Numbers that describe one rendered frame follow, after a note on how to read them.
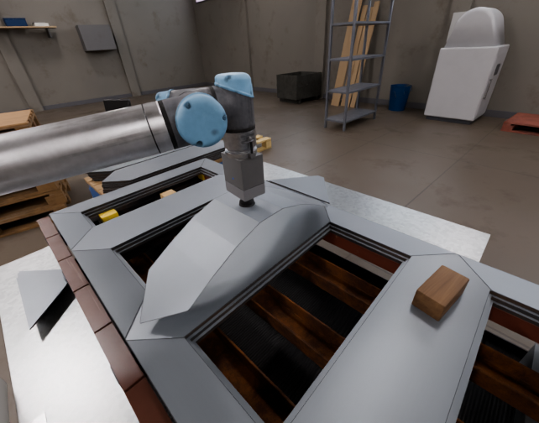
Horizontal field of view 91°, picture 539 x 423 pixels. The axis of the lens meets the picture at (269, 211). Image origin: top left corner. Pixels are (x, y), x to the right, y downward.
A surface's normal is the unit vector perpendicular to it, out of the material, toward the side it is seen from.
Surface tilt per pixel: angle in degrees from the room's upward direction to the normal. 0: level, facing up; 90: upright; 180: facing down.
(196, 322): 0
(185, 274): 30
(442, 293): 0
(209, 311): 0
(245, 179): 90
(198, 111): 87
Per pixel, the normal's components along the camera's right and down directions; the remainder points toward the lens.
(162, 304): -0.40, -0.51
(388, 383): -0.05, -0.84
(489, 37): -0.73, 0.40
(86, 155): 0.41, 0.61
